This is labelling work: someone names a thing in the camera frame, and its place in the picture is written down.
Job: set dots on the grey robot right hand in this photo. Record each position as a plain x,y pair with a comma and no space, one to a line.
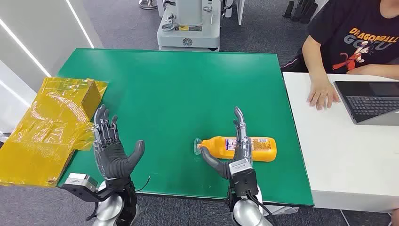
241,153

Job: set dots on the person's right hand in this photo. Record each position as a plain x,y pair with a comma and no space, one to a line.
322,93

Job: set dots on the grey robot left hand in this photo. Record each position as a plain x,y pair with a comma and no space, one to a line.
110,159

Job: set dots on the orange plastic bottle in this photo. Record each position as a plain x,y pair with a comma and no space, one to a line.
265,149

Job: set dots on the dark grey laptop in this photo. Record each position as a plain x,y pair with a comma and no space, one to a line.
367,103

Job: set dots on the white desk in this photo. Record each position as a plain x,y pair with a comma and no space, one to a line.
330,156

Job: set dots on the person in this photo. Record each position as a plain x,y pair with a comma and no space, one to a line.
349,34

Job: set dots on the white table foot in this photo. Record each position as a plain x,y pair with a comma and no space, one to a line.
280,209

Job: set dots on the yellow film wrapped cardboard box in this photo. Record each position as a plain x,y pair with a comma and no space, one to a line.
40,140

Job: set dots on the green table mat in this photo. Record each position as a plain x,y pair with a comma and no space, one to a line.
187,93

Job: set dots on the black upright cylinder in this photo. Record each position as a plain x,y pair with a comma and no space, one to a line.
309,14
298,11
288,9

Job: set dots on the white furniture panel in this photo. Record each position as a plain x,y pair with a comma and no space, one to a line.
240,11

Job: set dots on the white robot stand machine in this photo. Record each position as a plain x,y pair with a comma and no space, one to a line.
190,34

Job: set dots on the silver round stand base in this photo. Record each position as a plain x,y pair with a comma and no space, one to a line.
148,4

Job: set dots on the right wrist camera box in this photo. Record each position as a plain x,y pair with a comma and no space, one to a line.
243,177

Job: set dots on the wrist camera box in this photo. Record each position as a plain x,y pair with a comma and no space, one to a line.
79,184
243,177

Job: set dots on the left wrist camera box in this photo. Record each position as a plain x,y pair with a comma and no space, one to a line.
79,184

